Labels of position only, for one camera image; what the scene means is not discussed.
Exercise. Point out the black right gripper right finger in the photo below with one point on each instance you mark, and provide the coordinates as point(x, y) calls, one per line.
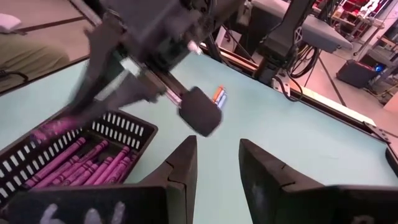
point(264, 193)

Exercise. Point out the grey desk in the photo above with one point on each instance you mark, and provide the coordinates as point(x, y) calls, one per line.
point(317, 28)

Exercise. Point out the teal table mat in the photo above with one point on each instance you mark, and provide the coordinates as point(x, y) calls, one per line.
point(280, 130)

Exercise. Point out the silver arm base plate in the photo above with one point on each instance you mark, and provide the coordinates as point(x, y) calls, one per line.
point(280, 82)

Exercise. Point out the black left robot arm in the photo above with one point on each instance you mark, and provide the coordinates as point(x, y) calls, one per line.
point(280, 37)

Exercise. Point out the black plastic basket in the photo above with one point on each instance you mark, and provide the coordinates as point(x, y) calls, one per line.
point(130, 130)

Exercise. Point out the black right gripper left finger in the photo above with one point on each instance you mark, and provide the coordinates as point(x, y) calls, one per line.
point(177, 180)

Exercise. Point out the black perforated case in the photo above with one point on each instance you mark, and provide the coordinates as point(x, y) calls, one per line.
point(354, 73)

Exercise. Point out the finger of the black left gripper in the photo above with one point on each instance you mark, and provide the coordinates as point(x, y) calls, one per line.
point(99, 62)
point(136, 90)

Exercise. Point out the orange crayon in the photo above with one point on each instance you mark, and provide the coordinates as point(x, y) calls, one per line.
point(218, 92)

